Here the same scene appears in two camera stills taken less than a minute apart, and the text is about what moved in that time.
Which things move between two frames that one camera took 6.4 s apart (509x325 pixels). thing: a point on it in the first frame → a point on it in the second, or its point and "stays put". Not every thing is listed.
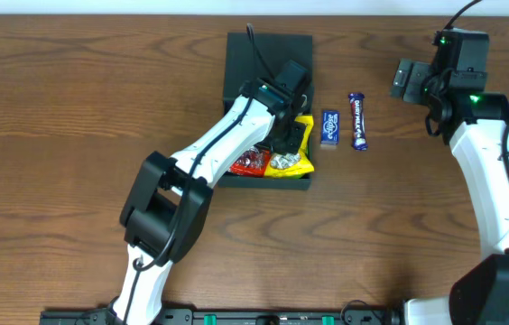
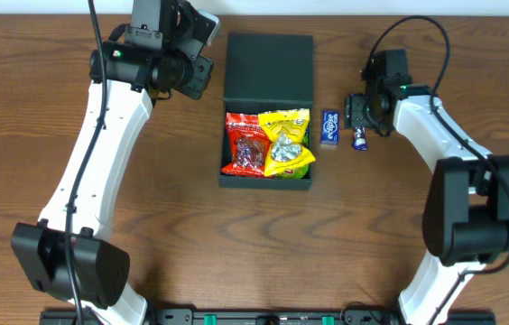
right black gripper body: (409, 80) → (355, 111)
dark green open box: (242, 66) stays put
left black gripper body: (291, 136) → (199, 75)
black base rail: (283, 316) stays put
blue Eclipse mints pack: (329, 129) stays put
